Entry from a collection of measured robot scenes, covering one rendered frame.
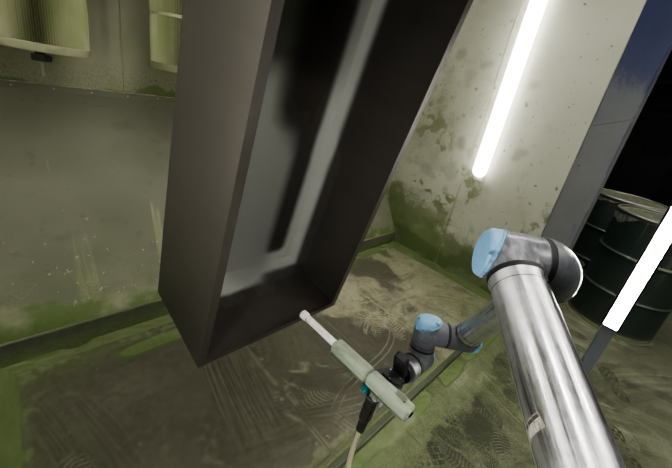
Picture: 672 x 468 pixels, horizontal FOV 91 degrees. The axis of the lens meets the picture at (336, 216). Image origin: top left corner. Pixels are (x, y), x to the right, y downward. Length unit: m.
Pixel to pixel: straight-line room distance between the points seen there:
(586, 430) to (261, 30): 0.79
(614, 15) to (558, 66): 0.33
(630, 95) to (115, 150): 2.80
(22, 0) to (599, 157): 2.83
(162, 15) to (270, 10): 1.29
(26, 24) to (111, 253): 0.96
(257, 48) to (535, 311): 0.68
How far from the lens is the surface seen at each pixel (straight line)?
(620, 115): 2.56
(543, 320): 0.71
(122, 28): 2.17
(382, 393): 1.10
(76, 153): 2.02
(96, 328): 1.96
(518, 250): 0.80
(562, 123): 2.60
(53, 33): 1.77
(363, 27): 1.31
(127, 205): 1.99
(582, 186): 2.58
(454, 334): 1.32
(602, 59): 2.62
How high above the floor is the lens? 1.34
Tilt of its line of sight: 21 degrees down
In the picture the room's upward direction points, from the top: 11 degrees clockwise
